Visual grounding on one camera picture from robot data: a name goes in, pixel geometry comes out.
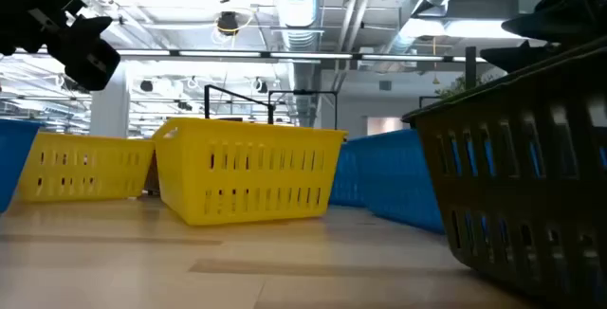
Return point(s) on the black overhead camera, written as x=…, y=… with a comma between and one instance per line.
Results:
x=228, y=22

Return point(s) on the white column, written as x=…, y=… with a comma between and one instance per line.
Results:
x=110, y=110

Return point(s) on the black round ceiling speaker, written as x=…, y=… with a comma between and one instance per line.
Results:
x=146, y=85
x=262, y=86

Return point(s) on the black metal frame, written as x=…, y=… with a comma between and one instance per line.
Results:
x=207, y=103

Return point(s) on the yellow hanging pendant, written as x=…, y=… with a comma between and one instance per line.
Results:
x=435, y=79

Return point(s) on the grey wall vent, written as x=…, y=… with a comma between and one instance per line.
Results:
x=385, y=85

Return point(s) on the black frame wooden shelf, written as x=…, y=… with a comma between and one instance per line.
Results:
x=470, y=69

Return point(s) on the yellow slotted plastic basket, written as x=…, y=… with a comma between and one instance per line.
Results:
x=85, y=167
x=246, y=171

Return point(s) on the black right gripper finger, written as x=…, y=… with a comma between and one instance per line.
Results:
x=517, y=58
x=559, y=15

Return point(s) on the blue slotted plastic basket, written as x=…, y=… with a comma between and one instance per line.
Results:
x=398, y=176
x=14, y=157

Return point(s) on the silver ribbed ventilation duct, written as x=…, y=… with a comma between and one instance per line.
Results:
x=296, y=5

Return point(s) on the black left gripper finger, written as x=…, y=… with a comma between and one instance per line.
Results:
x=90, y=62

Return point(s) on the green potted plant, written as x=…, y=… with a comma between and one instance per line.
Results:
x=457, y=86

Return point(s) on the black slotted plastic basket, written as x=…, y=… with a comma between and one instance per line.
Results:
x=521, y=195

